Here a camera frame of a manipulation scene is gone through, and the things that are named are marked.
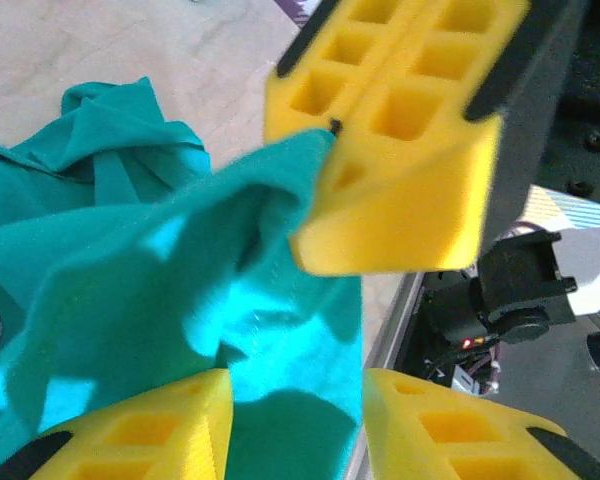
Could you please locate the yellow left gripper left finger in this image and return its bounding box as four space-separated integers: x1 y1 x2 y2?
0 368 234 480

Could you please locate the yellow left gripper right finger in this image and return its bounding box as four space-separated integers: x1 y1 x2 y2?
362 368 600 480

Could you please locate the teal t-shirt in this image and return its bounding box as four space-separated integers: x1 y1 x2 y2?
0 75 366 480

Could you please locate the small control board with wires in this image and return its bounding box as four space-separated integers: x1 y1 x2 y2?
424 339 504 399

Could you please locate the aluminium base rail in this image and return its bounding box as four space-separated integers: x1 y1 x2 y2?
362 272 424 480

